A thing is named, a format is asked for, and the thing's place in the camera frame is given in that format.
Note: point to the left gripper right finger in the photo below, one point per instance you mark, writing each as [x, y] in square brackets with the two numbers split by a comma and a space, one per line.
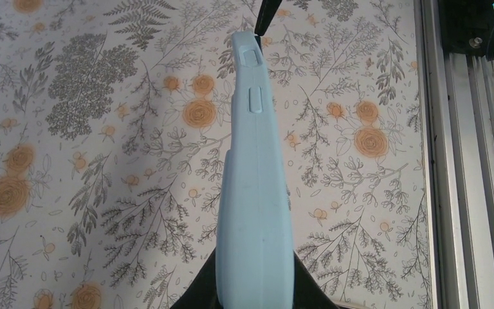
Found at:
[307, 293]

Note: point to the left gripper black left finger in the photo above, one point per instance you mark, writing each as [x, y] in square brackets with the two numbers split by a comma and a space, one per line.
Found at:
[202, 292]

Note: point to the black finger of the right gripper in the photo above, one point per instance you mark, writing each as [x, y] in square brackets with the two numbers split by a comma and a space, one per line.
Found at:
[266, 14]

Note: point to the black phone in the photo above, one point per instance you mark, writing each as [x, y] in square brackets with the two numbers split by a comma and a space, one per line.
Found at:
[254, 260]

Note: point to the floral patterned table mat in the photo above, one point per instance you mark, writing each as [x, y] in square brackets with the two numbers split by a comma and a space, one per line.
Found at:
[115, 119]

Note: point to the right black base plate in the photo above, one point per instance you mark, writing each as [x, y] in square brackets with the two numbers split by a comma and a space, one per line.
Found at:
[467, 27]

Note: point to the aluminium mounting rail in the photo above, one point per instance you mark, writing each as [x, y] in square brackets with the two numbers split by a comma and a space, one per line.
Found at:
[457, 106]

